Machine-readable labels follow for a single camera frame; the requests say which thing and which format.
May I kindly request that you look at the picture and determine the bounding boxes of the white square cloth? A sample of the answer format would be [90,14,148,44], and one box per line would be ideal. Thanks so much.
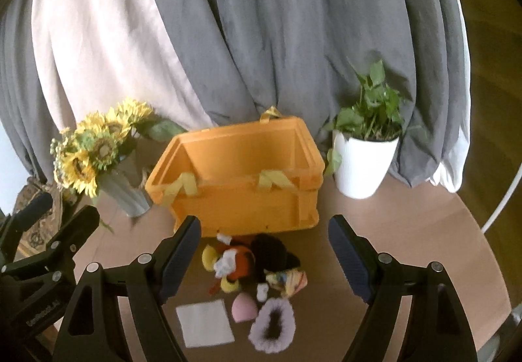
[176,298,236,348]

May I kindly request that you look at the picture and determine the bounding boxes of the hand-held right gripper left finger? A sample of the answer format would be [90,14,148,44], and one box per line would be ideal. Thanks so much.
[57,215,202,362]

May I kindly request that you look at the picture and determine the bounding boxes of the pink sponge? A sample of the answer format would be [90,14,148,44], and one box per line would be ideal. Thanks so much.
[231,293,259,323]

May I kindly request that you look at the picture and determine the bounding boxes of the grey curtain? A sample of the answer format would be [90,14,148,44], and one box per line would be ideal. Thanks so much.
[0,0,471,193]

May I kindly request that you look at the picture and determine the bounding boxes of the green potted plant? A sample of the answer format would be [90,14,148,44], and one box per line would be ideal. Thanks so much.
[322,59,425,177]

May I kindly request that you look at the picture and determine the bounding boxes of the printed fabric pouch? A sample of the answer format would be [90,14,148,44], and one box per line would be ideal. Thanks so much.
[264,267,308,298]

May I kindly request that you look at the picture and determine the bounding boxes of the white hoop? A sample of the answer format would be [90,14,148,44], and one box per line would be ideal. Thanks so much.
[480,158,522,233]

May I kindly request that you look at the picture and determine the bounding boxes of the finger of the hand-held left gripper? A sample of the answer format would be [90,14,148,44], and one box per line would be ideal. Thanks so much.
[0,205,101,279]
[0,191,54,253]

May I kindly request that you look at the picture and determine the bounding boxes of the beige curtain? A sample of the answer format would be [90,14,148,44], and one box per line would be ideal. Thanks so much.
[30,0,213,131]

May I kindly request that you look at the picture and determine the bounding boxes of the sunflower bouquet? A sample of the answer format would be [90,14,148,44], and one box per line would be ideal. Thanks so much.
[49,99,186,200]

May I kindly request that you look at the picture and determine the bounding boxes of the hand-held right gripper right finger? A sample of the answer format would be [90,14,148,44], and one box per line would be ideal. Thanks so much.
[328,214,478,362]

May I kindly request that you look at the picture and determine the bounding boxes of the orange plastic crate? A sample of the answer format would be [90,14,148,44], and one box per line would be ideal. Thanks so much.
[145,106,327,239]

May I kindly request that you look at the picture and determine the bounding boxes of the white sheer curtain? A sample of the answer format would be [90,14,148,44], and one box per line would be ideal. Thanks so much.
[427,0,470,194]

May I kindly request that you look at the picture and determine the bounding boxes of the grey ribbed vase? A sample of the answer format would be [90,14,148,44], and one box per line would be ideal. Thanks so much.
[98,165,154,218]

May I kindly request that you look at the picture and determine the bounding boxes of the white plant pot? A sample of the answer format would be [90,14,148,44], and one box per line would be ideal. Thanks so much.
[332,129,401,200]

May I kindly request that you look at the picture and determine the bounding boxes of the pink plush toy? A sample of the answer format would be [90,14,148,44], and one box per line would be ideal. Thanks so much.
[248,298,295,355]

